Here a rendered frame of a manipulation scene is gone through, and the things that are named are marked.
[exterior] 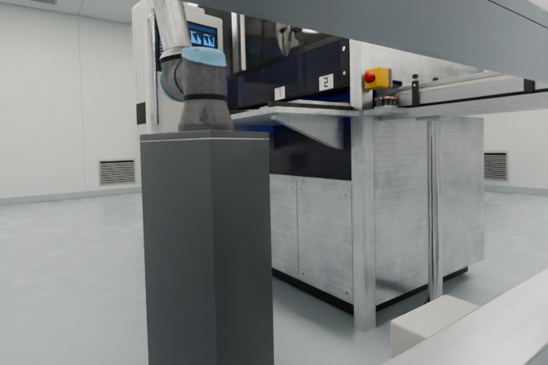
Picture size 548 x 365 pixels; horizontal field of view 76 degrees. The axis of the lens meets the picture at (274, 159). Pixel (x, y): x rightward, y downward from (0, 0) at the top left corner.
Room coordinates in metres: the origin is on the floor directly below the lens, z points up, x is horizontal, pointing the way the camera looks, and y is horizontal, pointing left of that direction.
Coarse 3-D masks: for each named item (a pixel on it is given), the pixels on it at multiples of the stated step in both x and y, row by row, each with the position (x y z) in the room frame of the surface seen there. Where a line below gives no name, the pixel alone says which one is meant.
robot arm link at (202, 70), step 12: (192, 48) 0.92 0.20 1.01; (204, 48) 0.92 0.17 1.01; (192, 60) 0.91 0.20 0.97; (204, 60) 0.91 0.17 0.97; (216, 60) 0.93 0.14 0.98; (180, 72) 0.96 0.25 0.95; (192, 72) 0.91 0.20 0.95; (204, 72) 0.91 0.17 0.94; (216, 72) 0.93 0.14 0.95; (180, 84) 0.97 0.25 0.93; (192, 84) 0.92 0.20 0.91; (204, 84) 0.91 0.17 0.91; (216, 84) 0.93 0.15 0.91
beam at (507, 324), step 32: (512, 288) 0.46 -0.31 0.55; (544, 288) 0.46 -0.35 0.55; (480, 320) 0.38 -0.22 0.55; (512, 320) 0.38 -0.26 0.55; (544, 320) 0.38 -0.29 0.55; (416, 352) 0.32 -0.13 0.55; (448, 352) 0.32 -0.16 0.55; (480, 352) 0.32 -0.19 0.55; (512, 352) 0.32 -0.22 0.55; (544, 352) 0.32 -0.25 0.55
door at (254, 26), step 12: (240, 24) 2.14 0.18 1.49; (252, 24) 2.03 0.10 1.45; (264, 24) 1.92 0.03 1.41; (240, 36) 2.14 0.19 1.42; (252, 36) 2.03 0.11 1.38; (264, 36) 1.93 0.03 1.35; (240, 48) 2.14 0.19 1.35; (252, 48) 2.03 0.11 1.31; (264, 48) 1.93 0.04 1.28; (276, 48) 1.84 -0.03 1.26; (240, 60) 2.15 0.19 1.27; (252, 60) 2.03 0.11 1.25; (264, 60) 1.93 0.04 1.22
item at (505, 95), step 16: (416, 80) 1.29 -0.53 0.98; (432, 80) 1.37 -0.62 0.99; (448, 80) 1.23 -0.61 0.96; (464, 80) 1.18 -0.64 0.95; (480, 80) 1.20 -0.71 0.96; (496, 80) 1.08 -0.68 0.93; (512, 80) 1.04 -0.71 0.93; (528, 80) 1.00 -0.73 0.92; (400, 96) 1.35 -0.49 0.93; (416, 96) 1.29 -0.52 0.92; (432, 96) 1.25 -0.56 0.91; (448, 96) 1.20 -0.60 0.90; (464, 96) 1.16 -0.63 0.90; (480, 96) 1.11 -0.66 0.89; (496, 96) 1.08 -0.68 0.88; (512, 96) 1.04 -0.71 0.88; (528, 96) 1.01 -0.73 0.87; (544, 96) 0.98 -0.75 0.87; (416, 112) 1.30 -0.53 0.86; (432, 112) 1.25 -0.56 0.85; (448, 112) 1.20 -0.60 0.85; (464, 112) 1.16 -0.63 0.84; (480, 112) 1.16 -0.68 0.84; (496, 112) 1.17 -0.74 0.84
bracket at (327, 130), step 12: (276, 120) 1.27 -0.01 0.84; (288, 120) 1.29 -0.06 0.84; (300, 120) 1.32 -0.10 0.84; (312, 120) 1.36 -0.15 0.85; (324, 120) 1.39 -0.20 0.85; (336, 120) 1.43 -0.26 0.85; (300, 132) 1.35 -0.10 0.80; (312, 132) 1.35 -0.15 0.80; (324, 132) 1.39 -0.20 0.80; (336, 132) 1.43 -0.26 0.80; (336, 144) 1.43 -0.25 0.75
